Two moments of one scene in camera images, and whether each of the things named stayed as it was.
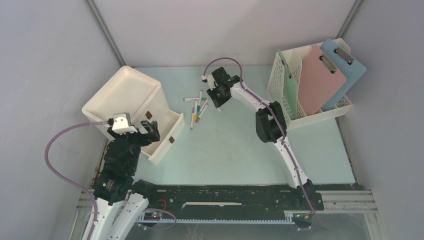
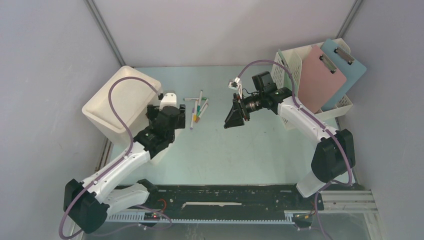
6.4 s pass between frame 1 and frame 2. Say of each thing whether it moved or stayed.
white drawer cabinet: stayed
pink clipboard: stayed
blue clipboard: stayed
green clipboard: stayed
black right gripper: moved
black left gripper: moved
